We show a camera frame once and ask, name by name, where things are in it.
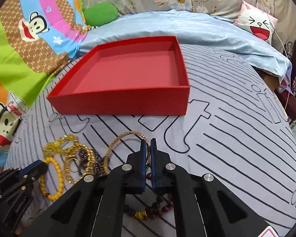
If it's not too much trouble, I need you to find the colourful monkey cartoon quilt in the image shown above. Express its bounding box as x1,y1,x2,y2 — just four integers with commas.
0,0,87,172

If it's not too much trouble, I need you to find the dark red bead bracelet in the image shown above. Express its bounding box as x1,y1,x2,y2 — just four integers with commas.
124,173,174,221

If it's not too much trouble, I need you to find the thin rose gold bangle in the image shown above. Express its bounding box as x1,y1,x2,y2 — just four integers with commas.
103,131,151,174

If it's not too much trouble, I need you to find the striped grey bed sheet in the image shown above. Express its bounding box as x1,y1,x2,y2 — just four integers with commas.
5,44,296,236

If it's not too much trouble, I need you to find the yellow round bead bracelet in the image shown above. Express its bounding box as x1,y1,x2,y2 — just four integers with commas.
39,157,65,201

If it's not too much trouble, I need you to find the green plush pillow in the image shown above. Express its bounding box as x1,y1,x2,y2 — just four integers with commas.
83,2,119,27

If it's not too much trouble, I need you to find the white charging cable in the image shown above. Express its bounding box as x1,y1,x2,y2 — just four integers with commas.
253,0,293,109

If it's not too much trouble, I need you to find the gold ribbed bangle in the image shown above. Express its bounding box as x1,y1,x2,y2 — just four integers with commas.
64,144,96,185

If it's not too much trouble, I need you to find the dark purple bead necklace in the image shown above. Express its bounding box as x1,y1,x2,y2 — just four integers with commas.
77,149,111,177

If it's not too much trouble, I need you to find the pink cat face cushion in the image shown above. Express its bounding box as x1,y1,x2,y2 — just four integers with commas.
234,0,278,44

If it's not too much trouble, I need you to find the light blue blanket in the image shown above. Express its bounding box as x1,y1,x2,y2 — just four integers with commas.
79,10,292,80

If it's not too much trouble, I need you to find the red cardboard tray box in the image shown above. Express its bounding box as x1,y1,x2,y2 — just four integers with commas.
48,36,190,116

